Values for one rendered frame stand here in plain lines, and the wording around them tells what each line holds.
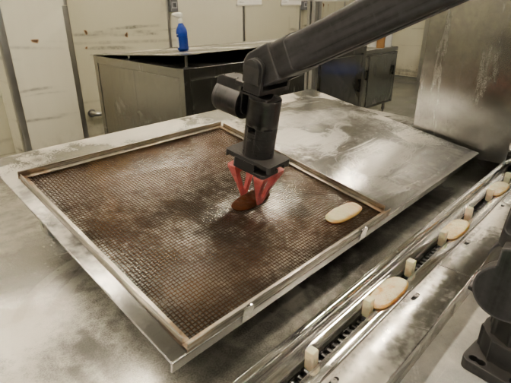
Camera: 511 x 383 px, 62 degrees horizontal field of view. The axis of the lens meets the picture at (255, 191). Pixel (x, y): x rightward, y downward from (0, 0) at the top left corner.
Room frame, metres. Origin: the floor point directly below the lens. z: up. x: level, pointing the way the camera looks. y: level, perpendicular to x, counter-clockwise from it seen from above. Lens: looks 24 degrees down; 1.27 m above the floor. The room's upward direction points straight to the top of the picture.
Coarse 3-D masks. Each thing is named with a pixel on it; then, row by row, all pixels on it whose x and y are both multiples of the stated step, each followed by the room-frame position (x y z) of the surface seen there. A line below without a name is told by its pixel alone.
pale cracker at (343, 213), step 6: (342, 204) 0.75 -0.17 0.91; (348, 204) 0.74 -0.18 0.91; (354, 204) 0.75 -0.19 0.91; (336, 210) 0.72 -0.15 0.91; (342, 210) 0.72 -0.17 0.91; (348, 210) 0.72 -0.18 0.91; (354, 210) 0.73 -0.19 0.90; (360, 210) 0.74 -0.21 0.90; (330, 216) 0.70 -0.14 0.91; (336, 216) 0.70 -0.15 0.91; (342, 216) 0.70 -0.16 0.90; (348, 216) 0.71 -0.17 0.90; (354, 216) 0.72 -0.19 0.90; (330, 222) 0.69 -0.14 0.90; (336, 222) 0.69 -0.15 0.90; (342, 222) 0.70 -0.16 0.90
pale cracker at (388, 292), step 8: (392, 280) 0.56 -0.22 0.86; (400, 280) 0.56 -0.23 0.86; (376, 288) 0.55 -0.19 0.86; (384, 288) 0.54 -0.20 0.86; (392, 288) 0.54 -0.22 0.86; (400, 288) 0.55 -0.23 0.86; (376, 296) 0.52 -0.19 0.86; (384, 296) 0.52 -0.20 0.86; (392, 296) 0.52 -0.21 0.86; (400, 296) 0.53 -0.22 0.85; (376, 304) 0.51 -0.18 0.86; (384, 304) 0.51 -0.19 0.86
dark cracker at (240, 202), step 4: (248, 192) 0.75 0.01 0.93; (252, 192) 0.75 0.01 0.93; (268, 192) 0.77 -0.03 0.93; (240, 196) 0.73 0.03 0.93; (244, 196) 0.73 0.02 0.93; (248, 196) 0.73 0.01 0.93; (252, 196) 0.73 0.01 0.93; (268, 196) 0.75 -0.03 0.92; (236, 200) 0.72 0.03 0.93; (240, 200) 0.72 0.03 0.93; (244, 200) 0.72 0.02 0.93; (248, 200) 0.72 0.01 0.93; (252, 200) 0.72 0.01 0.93; (264, 200) 0.74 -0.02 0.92; (232, 204) 0.71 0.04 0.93; (236, 204) 0.70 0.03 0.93; (240, 204) 0.70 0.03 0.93; (244, 204) 0.70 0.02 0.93; (248, 204) 0.71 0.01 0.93; (252, 204) 0.71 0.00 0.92; (256, 204) 0.72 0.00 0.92; (236, 208) 0.70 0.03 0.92; (240, 208) 0.70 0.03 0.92; (244, 208) 0.70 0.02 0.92; (248, 208) 0.70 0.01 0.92
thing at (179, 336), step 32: (192, 128) 1.01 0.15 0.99; (224, 128) 1.06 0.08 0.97; (64, 160) 0.78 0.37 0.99; (128, 160) 0.84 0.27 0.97; (160, 160) 0.86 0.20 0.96; (192, 160) 0.87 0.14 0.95; (32, 192) 0.68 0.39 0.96; (64, 192) 0.69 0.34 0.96; (224, 192) 0.76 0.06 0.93; (320, 192) 0.80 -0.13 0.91; (352, 192) 0.80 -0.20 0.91; (64, 224) 0.60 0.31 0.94; (192, 224) 0.64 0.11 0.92; (224, 224) 0.65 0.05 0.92; (256, 224) 0.66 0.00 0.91; (288, 224) 0.67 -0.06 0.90; (320, 224) 0.68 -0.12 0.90; (96, 256) 0.53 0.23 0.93; (128, 256) 0.54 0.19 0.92; (192, 256) 0.56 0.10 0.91; (256, 256) 0.57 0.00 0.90; (320, 256) 0.57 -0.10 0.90; (128, 288) 0.47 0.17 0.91; (160, 288) 0.48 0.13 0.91; (160, 320) 0.42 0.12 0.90; (224, 320) 0.42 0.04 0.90
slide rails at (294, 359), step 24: (504, 168) 1.10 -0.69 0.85; (480, 192) 0.93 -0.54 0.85; (456, 216) 0.81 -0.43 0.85; (480, 216) 0.81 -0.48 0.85; (432, 240) 0.71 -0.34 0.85; (456, 240) 0.71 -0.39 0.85; (432, 264) 0.62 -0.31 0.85; (408, 288) 0.56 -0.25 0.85; (336, 312) 0.50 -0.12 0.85; (384, 312) 0.50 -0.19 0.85; (312, 336) 0.45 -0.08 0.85; (360, 336) 0.45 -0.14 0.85; (288, 360) 0.41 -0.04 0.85; (336, 360) 0.41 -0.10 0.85
